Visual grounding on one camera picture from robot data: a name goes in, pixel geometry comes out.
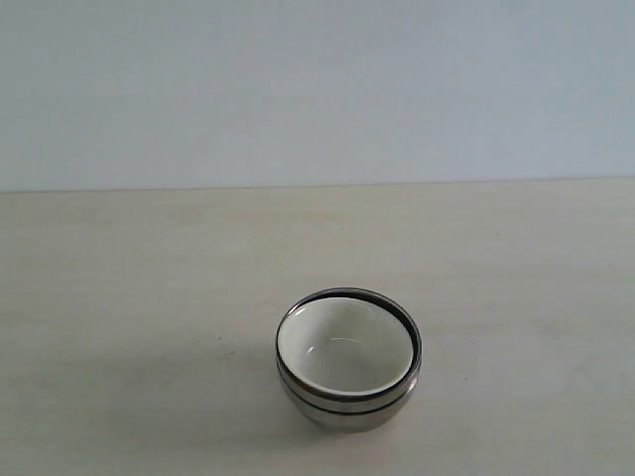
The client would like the white floral ceramic bowl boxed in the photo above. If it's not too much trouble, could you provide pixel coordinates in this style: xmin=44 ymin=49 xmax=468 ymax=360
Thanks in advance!
xmin=277 ymin=297 xmax=416 ymax=397

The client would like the patterned steel bowl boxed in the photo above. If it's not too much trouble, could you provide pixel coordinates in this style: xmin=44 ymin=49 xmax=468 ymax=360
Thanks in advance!
xmin=275 ymin=288 xmax=423 ymax=413

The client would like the large plain steel bowl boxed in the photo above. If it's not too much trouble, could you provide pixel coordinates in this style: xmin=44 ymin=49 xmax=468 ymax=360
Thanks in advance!
xmin=279 ymin=374 xmax=419 ymax=432

